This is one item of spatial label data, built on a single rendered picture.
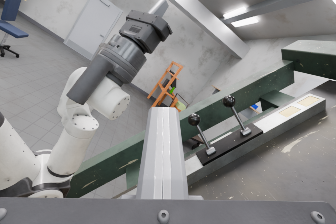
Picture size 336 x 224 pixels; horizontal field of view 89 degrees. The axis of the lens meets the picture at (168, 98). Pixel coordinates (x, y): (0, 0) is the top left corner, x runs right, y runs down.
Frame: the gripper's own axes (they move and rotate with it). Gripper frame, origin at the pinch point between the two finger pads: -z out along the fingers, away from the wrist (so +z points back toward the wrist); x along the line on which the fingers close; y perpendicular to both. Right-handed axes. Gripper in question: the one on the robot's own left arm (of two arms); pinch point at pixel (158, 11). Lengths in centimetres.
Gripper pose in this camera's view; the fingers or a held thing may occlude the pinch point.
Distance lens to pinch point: 44.9
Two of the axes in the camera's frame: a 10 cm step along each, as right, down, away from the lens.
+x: 7.4, 4.2, -5.3
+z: -5.5, 8.2, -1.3
